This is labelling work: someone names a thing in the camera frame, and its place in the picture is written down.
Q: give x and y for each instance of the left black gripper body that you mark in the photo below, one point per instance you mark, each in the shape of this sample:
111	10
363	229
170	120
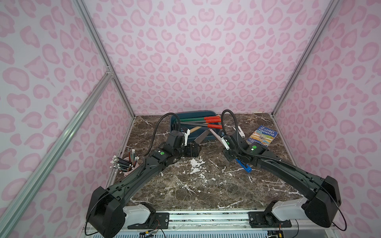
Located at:
193	148

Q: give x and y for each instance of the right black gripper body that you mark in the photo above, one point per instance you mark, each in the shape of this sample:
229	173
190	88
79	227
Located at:
229	145

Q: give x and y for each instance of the chrome tool with blue grip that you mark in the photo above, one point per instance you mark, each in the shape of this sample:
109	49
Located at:
220	142

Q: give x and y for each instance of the black shovel with red grip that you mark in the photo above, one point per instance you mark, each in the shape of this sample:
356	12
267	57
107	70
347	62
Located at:
212	126

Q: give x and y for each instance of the green hoe with red grip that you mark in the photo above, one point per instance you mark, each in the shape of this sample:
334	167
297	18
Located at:
207	119

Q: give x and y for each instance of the wooden handled small hoe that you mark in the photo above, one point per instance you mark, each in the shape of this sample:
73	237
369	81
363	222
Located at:
195	129

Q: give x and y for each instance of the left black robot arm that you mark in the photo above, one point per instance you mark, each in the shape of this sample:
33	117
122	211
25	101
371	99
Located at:
108	211

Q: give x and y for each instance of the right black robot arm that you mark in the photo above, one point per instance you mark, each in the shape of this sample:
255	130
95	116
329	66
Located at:
320	200

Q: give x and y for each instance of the teal plastic storage box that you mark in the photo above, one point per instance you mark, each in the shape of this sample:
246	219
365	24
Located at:
195	114

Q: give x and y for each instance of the white stapler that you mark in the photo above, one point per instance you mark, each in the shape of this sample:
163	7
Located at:
241	133

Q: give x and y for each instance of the blue treehouse paperback book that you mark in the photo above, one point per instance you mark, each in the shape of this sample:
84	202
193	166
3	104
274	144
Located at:
263	136

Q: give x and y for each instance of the pink pen holder cup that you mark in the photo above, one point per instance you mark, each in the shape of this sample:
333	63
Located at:
135	164

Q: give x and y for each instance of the bundle of pens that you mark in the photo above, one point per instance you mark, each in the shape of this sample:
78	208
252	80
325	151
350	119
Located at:
122	164

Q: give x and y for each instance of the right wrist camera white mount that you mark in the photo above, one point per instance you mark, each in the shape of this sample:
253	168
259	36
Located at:
225	143

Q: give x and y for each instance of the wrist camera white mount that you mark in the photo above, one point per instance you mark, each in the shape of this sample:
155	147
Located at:
186	136
225	143

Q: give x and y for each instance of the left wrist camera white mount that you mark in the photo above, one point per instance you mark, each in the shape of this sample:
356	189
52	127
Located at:
186	136

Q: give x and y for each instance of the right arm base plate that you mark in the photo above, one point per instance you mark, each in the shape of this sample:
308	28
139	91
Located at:
266	219

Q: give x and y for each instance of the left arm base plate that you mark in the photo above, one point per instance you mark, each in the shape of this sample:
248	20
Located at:
144	216

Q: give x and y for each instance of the aluminium front rail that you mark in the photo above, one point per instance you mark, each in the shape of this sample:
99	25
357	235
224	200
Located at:
232	224

